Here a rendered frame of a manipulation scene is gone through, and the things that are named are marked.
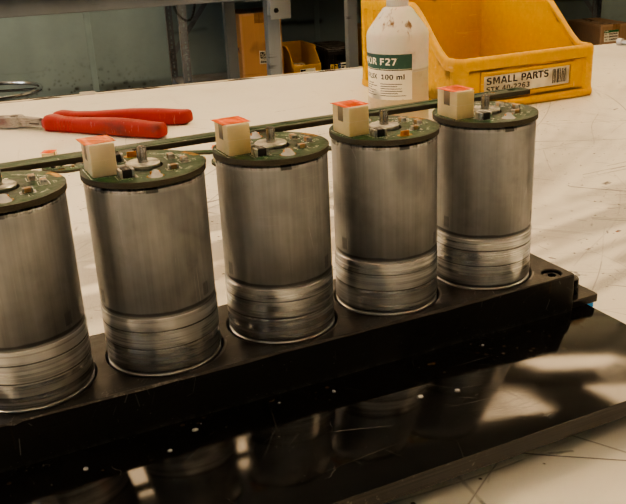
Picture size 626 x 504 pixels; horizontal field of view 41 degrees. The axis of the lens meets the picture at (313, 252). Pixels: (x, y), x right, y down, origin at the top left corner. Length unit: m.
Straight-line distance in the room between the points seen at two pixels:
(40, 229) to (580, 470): 0.12
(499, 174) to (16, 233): 0.11
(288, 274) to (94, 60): 4.44
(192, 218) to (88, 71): 4.45
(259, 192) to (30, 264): 0.05
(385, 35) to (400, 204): 0.28
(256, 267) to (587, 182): 0.22
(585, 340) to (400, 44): 0.27
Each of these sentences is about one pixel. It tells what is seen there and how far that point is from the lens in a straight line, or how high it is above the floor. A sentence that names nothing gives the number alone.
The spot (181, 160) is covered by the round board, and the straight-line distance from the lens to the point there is 0.18.
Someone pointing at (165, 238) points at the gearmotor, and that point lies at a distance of 0.17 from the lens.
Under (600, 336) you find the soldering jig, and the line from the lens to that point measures 0.22.
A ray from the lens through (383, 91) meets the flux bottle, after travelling 0.46.
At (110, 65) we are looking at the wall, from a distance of 4.62.
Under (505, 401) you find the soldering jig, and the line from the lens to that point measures 0.18.
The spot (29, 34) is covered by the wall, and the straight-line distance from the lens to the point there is 4.58.
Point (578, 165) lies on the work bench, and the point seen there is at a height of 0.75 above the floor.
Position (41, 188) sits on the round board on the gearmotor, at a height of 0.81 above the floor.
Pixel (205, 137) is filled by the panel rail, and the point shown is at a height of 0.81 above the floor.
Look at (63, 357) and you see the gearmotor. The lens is 0.17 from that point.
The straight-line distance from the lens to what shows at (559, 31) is 0.57.
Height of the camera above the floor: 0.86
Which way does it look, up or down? 21 degrees down
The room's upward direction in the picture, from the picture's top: 3 degrees counter-clockwise
